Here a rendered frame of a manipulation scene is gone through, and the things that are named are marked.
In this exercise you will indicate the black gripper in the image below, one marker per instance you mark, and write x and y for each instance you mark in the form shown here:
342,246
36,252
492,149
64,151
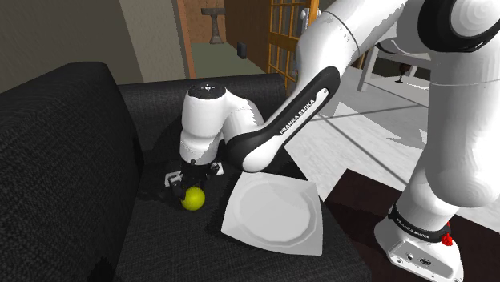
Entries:
194,175

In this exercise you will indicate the brown pedestal stand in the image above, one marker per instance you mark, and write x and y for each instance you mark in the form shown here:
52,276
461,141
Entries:
215,23

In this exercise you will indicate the white table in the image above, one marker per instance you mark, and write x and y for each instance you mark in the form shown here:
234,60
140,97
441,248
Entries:
381,54

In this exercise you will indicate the small dark box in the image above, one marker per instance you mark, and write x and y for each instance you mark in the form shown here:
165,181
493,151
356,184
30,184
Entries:
241,50

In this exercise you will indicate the yellow-green round fruit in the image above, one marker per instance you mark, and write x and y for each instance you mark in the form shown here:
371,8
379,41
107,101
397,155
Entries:
193,199

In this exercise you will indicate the orange wooden glazed door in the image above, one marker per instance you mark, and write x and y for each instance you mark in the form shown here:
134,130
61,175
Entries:
282,39

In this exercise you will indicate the dark wine glass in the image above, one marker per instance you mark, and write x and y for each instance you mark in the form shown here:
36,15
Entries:
401,72

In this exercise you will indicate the dark robot stand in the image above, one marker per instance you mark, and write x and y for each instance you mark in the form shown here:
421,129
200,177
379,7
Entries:
363,203

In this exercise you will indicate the black fabric sofa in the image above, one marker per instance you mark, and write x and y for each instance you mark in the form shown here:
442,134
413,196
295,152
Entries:
58,168

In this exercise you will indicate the white square plate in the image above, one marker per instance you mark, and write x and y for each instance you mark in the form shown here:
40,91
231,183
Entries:
273,213

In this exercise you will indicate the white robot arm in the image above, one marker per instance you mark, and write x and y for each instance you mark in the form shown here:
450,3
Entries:
461,117

